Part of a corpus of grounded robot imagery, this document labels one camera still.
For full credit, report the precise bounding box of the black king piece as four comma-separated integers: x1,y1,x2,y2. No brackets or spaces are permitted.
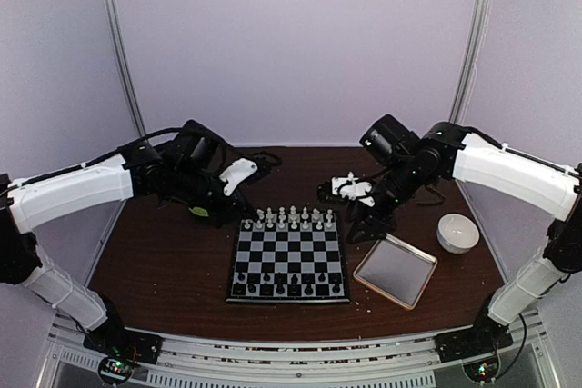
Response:
288,274,302,297

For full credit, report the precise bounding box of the green plate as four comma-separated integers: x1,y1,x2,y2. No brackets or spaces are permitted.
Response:
189,206,209,217

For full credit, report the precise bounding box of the left aluminium frame post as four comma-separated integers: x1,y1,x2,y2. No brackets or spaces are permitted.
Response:
104,0,146,136

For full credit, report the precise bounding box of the wooden metal tray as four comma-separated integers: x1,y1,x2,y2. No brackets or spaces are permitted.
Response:
353,234,438,311

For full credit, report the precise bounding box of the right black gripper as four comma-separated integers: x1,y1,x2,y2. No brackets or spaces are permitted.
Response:
344,156,424,245

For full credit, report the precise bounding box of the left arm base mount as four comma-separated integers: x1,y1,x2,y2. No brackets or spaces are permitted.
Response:
83,330,163,364

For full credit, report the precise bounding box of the black white chess board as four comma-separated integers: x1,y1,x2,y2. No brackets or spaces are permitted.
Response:
226,209,350,304

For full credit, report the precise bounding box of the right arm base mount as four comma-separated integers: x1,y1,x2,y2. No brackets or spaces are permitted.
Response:
434,329,514,363

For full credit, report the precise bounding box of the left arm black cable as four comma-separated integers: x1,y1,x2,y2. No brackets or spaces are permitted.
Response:
0,128,283,207

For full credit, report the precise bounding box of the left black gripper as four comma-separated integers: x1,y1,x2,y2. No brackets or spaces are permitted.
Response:
170,164,256,230

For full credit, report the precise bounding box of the front aluminium rail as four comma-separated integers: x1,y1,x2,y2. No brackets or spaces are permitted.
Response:
35,308,560,388

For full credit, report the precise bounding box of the white bowl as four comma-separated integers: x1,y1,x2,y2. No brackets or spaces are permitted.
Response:
436,214,480,254

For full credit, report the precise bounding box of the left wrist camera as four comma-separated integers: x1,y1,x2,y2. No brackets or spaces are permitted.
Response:
219,157,271,196

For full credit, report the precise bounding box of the right aluminium frame post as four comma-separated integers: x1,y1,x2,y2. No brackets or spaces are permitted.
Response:
449,0,491,124

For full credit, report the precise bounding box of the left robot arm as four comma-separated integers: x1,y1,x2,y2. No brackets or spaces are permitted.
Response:
1,120,263,355

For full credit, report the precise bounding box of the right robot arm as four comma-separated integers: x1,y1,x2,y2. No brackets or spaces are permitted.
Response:
332,114,581,353

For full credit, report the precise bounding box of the aluminium frame post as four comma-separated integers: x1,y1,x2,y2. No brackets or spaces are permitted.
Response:
104,0,146,136
449,0,491,124

